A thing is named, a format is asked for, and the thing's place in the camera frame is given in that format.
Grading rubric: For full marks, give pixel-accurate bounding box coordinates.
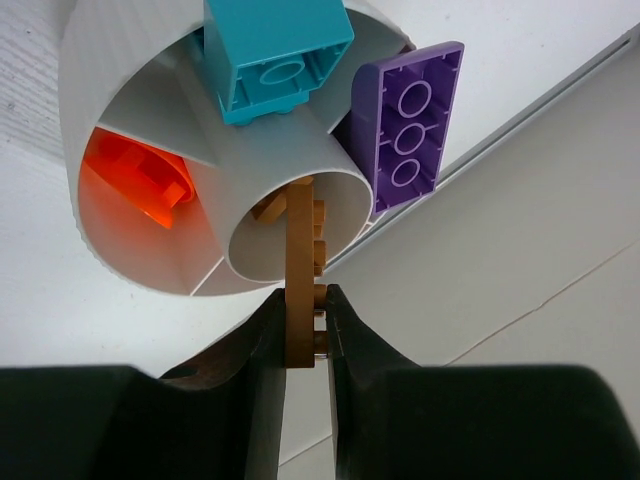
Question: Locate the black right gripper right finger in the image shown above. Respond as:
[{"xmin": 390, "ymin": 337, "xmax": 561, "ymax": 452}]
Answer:
[{"xmin": 326, "ymin": 285, "xmax": 639, "ymax": 479}]

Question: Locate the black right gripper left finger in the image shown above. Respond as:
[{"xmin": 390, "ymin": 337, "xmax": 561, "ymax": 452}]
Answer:
[{"xmin": 1, "ymin": 290, "xmax": 286, "ymax": 479}]

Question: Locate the tan lego plate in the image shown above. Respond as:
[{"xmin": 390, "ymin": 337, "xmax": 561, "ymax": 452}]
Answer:
[{"xmin": 285, "ymin": 177, "xmax": 328, "ymax": 369}]

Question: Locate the orange curved lego piece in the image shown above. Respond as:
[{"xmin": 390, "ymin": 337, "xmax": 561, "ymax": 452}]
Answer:
[{"xmin": 83, "ymin": 128, "xmax": 195, "ymax": 229}]

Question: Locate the purple curved lego brick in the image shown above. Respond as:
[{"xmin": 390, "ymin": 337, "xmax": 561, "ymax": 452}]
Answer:
[{"xmin": 347, "ymin": 41, "xmax": 465, "ymax": 214}]

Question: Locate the large teal lego brick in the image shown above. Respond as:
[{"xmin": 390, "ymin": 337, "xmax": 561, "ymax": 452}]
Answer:
[{"xmin": 193, "ymin": 0, "xmax": 354, "ymax": 125}]

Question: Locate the small brown lego brick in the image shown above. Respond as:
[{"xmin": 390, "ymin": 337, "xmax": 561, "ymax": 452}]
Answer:
[{"xmin": 251, "ymin": 187, "xmax": 287, "ymax": 225}]

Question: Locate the white round divided container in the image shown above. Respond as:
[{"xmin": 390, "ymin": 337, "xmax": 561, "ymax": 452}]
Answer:
[{"xmin": 58, "ymin": 1, "xmax": 412, "ymax": 296}]

